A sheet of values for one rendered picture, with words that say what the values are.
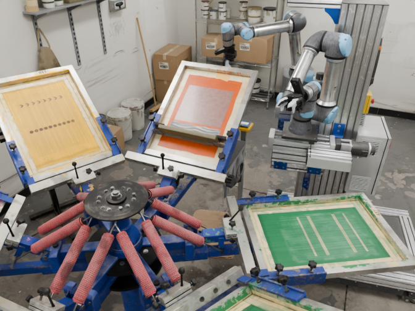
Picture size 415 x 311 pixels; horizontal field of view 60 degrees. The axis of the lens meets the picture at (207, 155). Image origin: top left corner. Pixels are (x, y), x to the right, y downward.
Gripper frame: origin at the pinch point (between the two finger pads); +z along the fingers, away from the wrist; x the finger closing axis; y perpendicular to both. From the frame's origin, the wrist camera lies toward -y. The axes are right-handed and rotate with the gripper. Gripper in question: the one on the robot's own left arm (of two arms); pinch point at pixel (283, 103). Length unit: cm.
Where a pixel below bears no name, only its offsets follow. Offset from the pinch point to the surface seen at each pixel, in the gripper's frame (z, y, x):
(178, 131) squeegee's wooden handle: 0, 29, 75
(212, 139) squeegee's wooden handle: -6, 32, 52
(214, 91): -42, 15, 76
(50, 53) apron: -38, -2, 281
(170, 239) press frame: 53, 61, 37
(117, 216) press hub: 78, 32, 41
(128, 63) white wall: -167, 43, 327
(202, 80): -45, 10, 89
